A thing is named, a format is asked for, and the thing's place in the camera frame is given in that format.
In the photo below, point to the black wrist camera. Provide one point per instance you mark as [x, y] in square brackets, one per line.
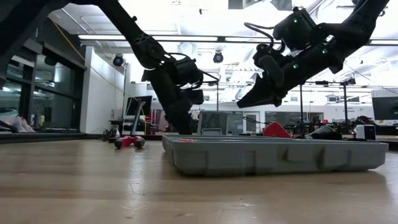
[264, 51]
[195, 96]

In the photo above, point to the white door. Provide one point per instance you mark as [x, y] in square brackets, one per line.
[251, 123]

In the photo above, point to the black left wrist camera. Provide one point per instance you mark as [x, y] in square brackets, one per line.
[195, 96]

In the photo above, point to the small side table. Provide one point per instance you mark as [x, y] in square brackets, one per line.
[116, 122]

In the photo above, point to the white teal bundle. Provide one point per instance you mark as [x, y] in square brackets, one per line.
[12, 119]

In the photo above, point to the black aluminium table frame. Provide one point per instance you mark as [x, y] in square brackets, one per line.
[46, 137]

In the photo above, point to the red triangular tool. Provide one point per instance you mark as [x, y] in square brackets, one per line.
[275, 130]

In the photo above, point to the black overhead rig beam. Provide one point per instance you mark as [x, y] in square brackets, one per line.
[224, 39]

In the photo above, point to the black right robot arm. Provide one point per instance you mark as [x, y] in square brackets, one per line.
[342, 34]

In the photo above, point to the red background equipment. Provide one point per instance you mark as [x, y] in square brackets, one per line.
[153, 120]

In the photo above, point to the white box device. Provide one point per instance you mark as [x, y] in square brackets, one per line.
[359, 132]

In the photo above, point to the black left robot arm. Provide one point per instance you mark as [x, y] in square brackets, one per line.
[130, 28]

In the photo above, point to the black background stand frame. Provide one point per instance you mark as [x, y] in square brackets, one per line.
[217, 96]
[301, 107]

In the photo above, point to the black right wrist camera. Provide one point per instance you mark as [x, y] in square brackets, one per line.
[264, 51]

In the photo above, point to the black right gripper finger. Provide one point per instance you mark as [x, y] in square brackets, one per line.
[270, 71]
[261, 103]

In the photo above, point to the black monitor on stand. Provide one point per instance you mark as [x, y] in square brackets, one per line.
[138, 105]

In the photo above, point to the grey framed monitor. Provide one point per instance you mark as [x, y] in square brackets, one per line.
[213, 123]

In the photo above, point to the person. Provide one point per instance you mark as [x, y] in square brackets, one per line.
[363, 119]

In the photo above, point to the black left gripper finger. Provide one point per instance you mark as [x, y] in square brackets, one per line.
[182, 121]

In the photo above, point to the black round camera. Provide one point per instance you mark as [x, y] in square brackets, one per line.
[117, 60]
[218, 57]

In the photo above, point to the grey plastic tool case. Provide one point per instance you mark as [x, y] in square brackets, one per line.
[248, 158]

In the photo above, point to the black framed glass partition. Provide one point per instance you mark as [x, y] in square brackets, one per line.
[56, 93]

